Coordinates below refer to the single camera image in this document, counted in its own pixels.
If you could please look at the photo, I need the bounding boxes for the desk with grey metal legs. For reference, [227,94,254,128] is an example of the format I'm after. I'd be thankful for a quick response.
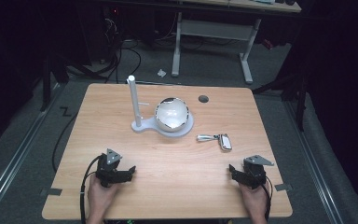
[171,0,303,85]

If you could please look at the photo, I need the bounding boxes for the silver keychain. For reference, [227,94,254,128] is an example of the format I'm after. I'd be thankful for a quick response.
[196,133,233,152]

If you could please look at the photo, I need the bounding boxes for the person's left hand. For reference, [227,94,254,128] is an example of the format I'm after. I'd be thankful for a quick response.
[87,176,120,218]

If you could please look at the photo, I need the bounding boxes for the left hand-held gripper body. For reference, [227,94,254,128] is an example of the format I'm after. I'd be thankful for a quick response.
[95,148,123,189]

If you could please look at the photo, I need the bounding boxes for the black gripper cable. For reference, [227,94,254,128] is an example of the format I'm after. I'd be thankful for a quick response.
[262,178,274,222]
[79,154,103,224]

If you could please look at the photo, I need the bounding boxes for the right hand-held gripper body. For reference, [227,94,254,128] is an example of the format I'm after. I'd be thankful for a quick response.
[241,154,275,190]

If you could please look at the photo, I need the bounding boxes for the grey tape strip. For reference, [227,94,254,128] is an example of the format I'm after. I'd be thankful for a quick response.
[40,188,63,197]
[274,183,294,192]

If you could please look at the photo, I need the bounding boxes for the dark metal stand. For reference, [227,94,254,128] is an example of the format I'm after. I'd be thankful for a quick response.
[251,60,312,133]

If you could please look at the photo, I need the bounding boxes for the black floor cable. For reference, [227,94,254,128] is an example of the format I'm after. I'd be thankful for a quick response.
[51,112,79,174]

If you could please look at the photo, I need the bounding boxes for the metal floor rail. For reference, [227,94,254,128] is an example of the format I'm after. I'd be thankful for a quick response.
[0,81,67,220]
[282,100,345,224]

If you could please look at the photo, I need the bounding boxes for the white stand with pole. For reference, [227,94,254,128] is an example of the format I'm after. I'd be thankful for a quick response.
[126,75,195,139]

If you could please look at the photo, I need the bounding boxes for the bundle of black cables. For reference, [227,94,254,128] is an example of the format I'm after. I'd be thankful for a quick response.
[103,17,143,84]

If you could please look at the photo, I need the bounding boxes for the person's right hand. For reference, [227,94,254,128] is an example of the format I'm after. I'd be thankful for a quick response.
[238,181,270,219]

